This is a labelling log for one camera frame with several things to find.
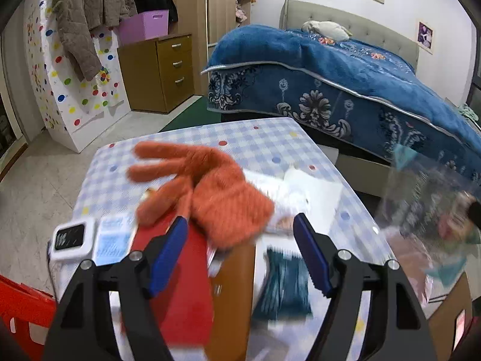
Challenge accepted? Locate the pink lined trash bin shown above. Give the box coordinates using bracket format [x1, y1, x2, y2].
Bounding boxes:
[381, 226, 466, 307]

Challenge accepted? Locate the white pocket wifi device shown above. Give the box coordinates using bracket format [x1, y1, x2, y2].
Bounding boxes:
[50, 217, 95, 262]

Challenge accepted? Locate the brown leather sheath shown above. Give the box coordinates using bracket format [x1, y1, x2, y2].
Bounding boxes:
[205, 244, 255, 360]

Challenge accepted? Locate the small wall photo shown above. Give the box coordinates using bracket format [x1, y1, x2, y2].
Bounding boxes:
[417, 21, 434, 54]

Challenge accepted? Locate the brown wooden drawer cabinet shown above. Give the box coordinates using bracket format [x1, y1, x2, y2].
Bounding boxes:
[118, 33, 194, 113]

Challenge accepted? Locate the blue floral bed blanket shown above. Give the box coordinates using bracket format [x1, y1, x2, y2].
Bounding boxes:
[205, 24, 480, 182]

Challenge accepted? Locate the dark teal snack wrapper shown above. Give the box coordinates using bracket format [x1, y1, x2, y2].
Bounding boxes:
[253, 248, 311, 321]

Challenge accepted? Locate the wooden wardrobe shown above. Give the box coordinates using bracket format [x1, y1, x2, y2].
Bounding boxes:
[169, 0, 237, 95]

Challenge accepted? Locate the checkered tablecloth table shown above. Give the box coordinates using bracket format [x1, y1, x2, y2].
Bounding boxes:
[60, 117, 393, 360]

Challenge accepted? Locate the white cardboard sheet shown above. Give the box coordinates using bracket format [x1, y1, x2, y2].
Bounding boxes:
[243, 168, 343, 235]

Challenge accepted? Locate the orange knit glove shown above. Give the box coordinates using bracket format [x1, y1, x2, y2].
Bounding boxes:
[127, 141, 275, 249]

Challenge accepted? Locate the red plastic stool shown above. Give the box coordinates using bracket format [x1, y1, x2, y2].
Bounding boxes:
[1, 276, 56, 360]

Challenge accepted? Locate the white blue medicine box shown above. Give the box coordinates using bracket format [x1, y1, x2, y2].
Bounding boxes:
[92, 212, 138, 267]

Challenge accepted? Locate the clear plastic bag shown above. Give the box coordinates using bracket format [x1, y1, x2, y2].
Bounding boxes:
[375, 144, 480, 262]

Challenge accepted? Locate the brown quilted jacket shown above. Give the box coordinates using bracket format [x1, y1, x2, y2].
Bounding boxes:
[52, 0, 137, 81]

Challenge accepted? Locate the purple plastic storage basket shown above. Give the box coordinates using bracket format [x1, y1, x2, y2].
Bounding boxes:
[118, 10, 169, 46]

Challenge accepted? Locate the white pillow on bed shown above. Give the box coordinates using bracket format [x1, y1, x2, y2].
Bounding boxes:
[301, 20, 352, 42]

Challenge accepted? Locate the polka dot white cabinet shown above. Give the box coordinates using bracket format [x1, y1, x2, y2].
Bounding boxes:
[24, 0, 130, 153]

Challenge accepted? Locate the red paper envelope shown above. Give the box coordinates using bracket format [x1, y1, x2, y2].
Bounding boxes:
[149, 221, 214, 349]

